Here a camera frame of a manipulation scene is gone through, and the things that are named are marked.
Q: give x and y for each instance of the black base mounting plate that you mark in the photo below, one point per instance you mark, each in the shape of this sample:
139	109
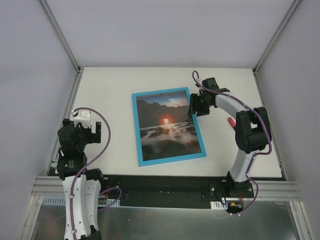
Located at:
163	200

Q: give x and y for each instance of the front aluminium rail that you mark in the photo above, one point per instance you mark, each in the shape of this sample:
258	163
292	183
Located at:
266	189

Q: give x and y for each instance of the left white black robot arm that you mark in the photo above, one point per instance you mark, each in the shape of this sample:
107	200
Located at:
81	186

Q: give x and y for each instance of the blue picture frame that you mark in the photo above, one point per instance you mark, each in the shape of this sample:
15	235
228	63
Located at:
140	160

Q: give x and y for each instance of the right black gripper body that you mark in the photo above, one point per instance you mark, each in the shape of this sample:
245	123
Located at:
195	104

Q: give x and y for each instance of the aluminium corner post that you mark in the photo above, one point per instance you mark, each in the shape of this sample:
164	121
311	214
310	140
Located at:
59	34
277	34

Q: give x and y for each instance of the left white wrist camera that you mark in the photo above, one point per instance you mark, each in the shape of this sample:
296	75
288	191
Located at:
82	119

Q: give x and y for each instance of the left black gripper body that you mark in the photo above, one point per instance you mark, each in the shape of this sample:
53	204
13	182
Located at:
89	132

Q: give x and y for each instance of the red handled screwdriver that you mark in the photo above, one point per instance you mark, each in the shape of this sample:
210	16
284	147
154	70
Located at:
231	122

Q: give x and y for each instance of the right aluminium corner post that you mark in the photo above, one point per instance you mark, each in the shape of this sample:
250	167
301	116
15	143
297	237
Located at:
277	34

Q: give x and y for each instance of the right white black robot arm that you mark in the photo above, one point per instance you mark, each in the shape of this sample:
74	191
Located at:
252	130

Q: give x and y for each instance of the right white cable duct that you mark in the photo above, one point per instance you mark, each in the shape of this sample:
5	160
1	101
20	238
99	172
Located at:
217	205

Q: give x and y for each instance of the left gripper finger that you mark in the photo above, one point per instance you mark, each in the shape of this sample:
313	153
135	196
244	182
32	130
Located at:
98	126
95	139

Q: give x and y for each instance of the sunset seascape photo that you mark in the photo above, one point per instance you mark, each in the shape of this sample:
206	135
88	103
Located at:
165	125

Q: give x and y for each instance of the left aluminium corner post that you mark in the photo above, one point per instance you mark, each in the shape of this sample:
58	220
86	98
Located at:
59	34

